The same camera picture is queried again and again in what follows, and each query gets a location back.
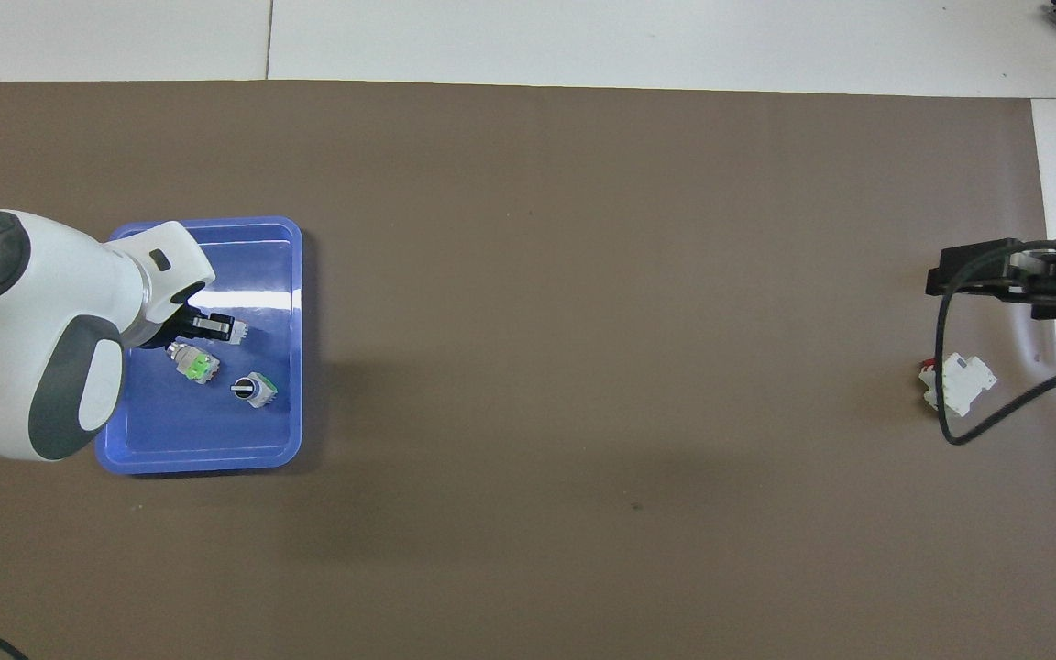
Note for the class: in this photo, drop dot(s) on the black knob selector switch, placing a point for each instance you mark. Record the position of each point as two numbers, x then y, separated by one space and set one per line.
255 390

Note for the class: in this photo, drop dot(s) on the green pushbutton switch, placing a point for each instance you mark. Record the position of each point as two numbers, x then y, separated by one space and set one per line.
196 364

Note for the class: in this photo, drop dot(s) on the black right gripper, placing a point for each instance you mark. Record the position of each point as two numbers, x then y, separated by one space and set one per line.
166 330

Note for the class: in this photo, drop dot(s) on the white orange selector switch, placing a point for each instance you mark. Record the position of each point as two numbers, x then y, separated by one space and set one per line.
237 334

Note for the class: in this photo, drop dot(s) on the brown table mat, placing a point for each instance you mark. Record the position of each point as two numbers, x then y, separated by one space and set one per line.
583 367

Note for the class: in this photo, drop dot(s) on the blue plastic tray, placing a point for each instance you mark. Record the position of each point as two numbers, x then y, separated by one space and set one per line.
207 431

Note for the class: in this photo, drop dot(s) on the white red circuit breaker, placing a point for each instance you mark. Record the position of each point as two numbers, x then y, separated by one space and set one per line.
959 385

